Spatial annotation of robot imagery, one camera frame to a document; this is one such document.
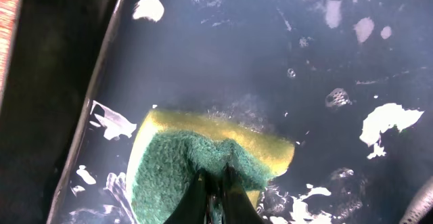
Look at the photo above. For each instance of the black water basin tray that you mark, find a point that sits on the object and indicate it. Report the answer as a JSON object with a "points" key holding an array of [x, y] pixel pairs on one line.
{"points": [[348, 82]]}

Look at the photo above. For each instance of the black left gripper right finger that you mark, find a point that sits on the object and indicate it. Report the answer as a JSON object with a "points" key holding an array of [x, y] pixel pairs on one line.
{"points": [[237, 208]]}

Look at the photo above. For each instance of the green yellow sponge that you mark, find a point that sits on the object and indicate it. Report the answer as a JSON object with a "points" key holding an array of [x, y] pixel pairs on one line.
{"points": [[170, 147]]}

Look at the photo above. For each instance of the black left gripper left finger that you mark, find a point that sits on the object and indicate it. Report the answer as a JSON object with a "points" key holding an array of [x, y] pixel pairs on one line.
{"points": [[193, 206]]}

